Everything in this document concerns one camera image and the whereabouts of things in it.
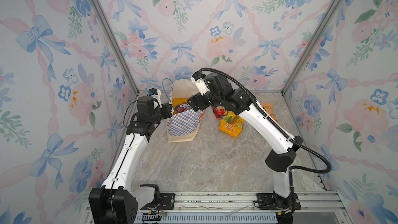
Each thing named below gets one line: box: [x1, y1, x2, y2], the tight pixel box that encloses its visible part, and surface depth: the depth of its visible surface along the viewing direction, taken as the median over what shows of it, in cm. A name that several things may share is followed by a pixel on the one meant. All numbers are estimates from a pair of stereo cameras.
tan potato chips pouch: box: [260, 102, 280, 124], surface depth 112 cm
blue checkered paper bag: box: [166, 78, 207, 143], surface depth 84 cm
